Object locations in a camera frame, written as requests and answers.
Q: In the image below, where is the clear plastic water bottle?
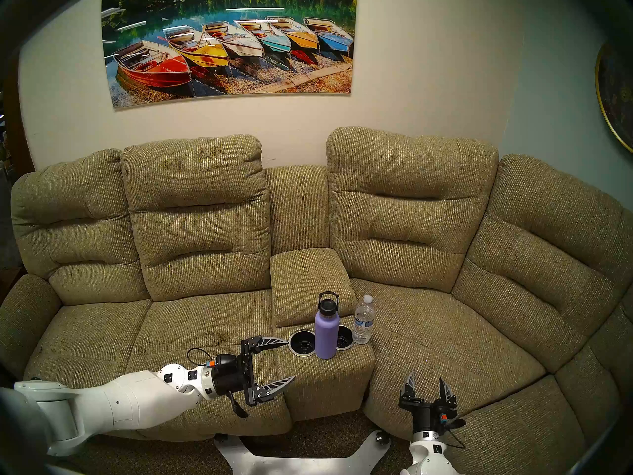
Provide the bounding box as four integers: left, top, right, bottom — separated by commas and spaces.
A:
353, 295, 375, 345

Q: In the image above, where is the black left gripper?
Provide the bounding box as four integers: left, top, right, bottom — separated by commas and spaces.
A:
214, 336, 296, 407

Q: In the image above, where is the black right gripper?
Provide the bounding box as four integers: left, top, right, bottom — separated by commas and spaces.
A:
400, 372, 458, 432

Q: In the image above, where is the olive fabric sectional sofa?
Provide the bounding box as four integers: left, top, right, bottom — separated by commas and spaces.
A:
0, 127, 633, 475

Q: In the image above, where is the colourful boats wall painting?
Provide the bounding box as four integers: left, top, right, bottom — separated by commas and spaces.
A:
101, 0, 358, 111

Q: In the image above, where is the round gold-rimmed wall clock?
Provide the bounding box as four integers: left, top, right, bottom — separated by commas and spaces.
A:
595, 41, 633, 154

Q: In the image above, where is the purple insulated bottle black lid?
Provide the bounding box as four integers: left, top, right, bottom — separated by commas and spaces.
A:
315, 291, 341, 360

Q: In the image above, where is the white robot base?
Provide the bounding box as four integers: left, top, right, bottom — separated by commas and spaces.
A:
214, 429, 391, 475

